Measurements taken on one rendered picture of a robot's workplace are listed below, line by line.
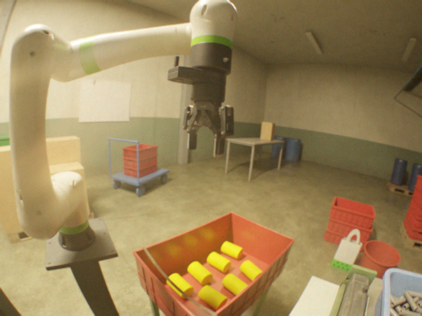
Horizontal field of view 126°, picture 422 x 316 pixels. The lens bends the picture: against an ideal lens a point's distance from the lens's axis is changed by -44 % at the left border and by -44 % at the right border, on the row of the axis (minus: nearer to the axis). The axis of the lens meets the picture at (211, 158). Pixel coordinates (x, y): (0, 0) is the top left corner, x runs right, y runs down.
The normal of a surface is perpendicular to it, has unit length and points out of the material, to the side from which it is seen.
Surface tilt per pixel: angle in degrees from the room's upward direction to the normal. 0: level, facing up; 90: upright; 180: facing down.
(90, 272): 90
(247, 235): 90
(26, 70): 96
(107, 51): 112
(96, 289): 90
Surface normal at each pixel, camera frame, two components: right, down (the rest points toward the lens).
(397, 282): -0.66, -0.04
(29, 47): 0.67, 0.34
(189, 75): 0.31, 0.22
